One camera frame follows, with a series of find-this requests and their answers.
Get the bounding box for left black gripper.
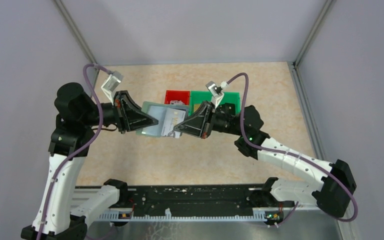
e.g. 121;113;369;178
81;89;159;134

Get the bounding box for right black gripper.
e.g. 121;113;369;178
174;100;245;139

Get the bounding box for white credit card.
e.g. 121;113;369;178
161;108;187;139

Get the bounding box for grey-green card holder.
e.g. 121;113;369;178
136;101;190;138

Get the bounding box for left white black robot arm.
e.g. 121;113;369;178
20;82;158;240

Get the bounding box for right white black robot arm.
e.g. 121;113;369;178
174;101;359;222

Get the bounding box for gold card in green bin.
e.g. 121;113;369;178
193;104;200;113

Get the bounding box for white cards in red bin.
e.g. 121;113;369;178
169;100;186;106

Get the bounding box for black card holder in bin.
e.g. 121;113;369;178
217;102;237;116

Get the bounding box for middle green plastic bin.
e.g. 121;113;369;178
189;90;212;115

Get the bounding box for green plastic bin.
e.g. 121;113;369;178
220;92;241;114
189;90;212;115

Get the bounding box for red plastic bin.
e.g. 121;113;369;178
164;89;190;106

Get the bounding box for right green plastic bin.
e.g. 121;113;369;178
220;92;241;114

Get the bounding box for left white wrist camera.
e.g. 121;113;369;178
100;71;124;103

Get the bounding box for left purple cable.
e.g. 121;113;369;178
36;63;115;240

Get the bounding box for purple cable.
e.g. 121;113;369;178
226;72;359;228
36;63;115;240

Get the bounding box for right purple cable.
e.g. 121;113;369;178
226;72;359;228

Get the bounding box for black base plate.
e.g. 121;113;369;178
112;183;295;217

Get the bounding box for left corner aluminium post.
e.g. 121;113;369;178
53;0;99;69

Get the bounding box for corner aluminium post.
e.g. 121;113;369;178
293;0;337;69
53;0;99;69

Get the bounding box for aluminium frame rail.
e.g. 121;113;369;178
47;187;349;213

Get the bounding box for white toothed cable duct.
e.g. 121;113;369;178
95;208;268;223

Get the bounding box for right side aluminium rail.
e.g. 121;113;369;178
287;61;327;160

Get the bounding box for right corner aluminium post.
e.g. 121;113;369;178
293;0;337;69

